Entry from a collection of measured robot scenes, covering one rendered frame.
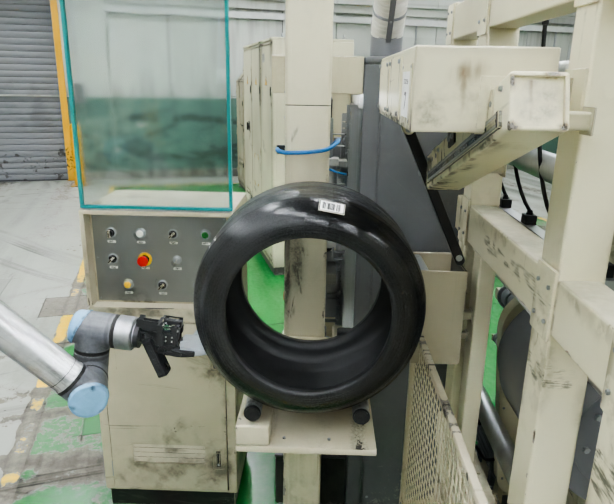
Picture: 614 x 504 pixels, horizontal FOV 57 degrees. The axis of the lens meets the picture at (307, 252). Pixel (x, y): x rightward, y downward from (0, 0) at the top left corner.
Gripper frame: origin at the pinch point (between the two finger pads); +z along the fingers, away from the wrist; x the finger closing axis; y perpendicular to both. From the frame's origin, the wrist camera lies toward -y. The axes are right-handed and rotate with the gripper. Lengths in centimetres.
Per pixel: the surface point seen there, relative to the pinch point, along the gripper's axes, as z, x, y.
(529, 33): 409, 1091, 221
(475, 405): 81, 22, -17
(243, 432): 12.1, -9.5, -16.6
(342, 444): 38.2, -7.4, -17.4
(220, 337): 3.9, -12.1, 10.6
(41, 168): -442, 827, -138
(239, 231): 5.3, -10.1, 37.0
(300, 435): 27.1, -4.0, -18.8
